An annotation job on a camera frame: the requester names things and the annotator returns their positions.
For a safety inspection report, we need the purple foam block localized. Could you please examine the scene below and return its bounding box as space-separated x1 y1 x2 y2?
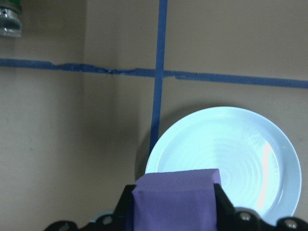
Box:
124 168 222 231

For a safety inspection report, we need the light blue round plate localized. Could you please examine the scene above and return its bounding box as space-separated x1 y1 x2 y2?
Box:
144 106 302 221

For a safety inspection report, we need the green conveyor belt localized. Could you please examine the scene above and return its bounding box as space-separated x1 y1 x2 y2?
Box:
0 0 23 38

